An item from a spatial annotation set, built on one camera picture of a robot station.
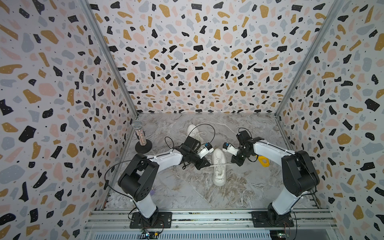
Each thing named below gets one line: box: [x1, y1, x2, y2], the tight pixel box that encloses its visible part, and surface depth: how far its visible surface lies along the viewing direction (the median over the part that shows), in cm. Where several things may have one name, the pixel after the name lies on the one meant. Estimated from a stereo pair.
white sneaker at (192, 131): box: [186, 124, 201, 141], surface depth 110 cm
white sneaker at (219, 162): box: [211, 148, 227, 187], surface depth 90 cm
